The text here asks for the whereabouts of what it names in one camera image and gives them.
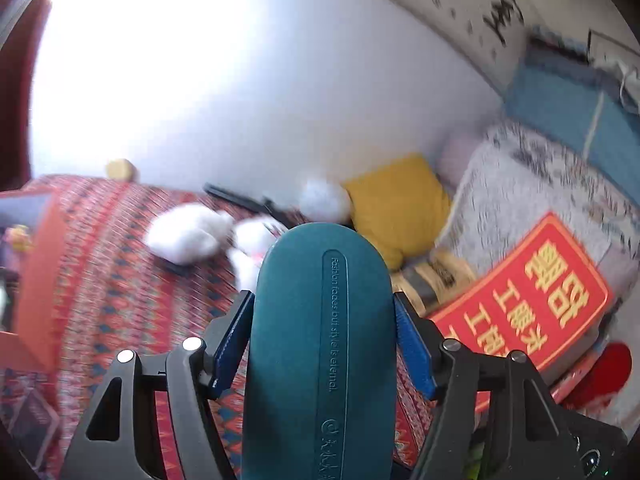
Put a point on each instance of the white plush rabbit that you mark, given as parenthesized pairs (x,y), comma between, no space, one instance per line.
(250,240)

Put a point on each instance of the yellow pillow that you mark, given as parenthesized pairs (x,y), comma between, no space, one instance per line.
(400,205)

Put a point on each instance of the pink cardboard box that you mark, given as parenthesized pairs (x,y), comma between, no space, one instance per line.
(40,285)

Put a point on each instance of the smartphone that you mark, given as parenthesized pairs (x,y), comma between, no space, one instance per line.
(30,420)

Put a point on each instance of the black remote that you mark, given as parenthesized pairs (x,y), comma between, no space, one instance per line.
(235,197)

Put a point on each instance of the red patterned blanket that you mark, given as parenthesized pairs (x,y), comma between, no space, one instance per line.
(125,300)

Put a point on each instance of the yellow flower toy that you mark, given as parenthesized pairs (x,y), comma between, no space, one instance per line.
(20,238)

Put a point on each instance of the dark wooden door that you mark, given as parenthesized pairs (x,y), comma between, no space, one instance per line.
(15,110)

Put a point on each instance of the red round object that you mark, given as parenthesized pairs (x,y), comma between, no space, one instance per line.
(605,375)

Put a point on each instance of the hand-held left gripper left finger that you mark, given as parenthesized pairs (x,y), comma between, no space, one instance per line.
(230,345)

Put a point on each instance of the calligraphy wall scroll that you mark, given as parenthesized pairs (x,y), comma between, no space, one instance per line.
(475,10)

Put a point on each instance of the pink pillow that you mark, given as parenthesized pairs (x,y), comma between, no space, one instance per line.
(462,160)

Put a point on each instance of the red box with gold letters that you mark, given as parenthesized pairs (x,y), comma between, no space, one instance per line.
(540,290)

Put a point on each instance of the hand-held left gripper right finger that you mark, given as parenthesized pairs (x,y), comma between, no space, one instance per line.
(415,350)

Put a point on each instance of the white fluffy ball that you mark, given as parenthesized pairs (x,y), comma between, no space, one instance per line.
(325,200)

